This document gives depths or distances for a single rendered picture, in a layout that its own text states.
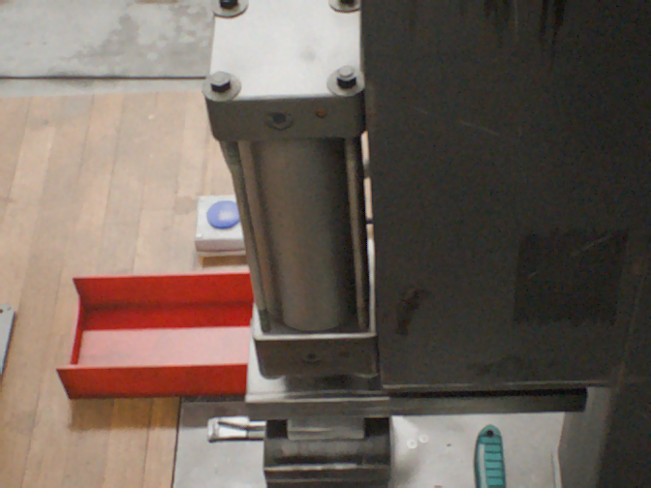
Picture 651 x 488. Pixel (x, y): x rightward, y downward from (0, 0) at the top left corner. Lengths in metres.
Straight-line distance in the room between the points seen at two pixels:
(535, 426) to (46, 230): 0.61
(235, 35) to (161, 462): 0.63
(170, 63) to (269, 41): 2.27
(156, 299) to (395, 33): 0.78
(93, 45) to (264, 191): 2.34
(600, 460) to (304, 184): 0.37
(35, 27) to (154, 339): 1.91
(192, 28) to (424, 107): 2.42
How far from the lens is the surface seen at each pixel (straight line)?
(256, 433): 1.15
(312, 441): 0.97
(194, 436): 1.26
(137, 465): 1.26
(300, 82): 0.68
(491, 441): 1.21
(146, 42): 3.04
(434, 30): 0.61
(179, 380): 1.26
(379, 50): 0.62
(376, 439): 0.96
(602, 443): 0.96
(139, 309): 1.35
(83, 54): 3.05
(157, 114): 1.56
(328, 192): 0.75
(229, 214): 1.38
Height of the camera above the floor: 1.98
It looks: 51 degrees down
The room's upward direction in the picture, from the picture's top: 6 degrees counter-clockwise
